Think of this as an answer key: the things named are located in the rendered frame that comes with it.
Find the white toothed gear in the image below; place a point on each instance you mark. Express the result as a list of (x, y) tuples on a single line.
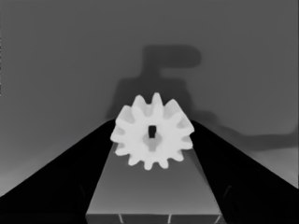
[(170, 137)]

